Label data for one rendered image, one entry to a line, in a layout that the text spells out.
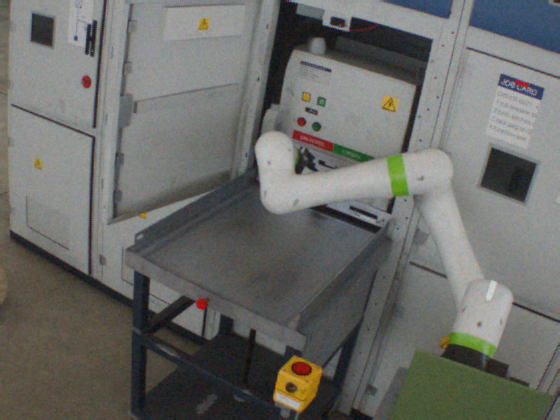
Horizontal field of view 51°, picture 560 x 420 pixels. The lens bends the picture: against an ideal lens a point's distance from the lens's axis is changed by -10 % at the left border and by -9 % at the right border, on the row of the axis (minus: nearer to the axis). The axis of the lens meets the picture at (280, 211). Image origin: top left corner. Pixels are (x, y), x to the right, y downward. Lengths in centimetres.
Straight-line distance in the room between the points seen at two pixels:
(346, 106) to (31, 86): 159
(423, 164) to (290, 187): 37
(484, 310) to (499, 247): 59
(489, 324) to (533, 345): 72
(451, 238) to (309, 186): 43
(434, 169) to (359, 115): 57
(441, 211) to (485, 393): 61
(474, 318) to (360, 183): 48
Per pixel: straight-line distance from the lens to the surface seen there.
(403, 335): 239
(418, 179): 172
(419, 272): 225
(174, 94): 209
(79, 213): 310
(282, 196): 174
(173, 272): 186
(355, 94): 220
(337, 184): 173
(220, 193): 225
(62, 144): 304
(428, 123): 209
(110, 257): 305
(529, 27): 196
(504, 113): 200
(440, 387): 149
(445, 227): 183
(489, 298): 159
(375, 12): 210
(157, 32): 198
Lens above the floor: 187
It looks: 26 degrees down
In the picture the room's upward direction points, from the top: 10 degrees clockwise
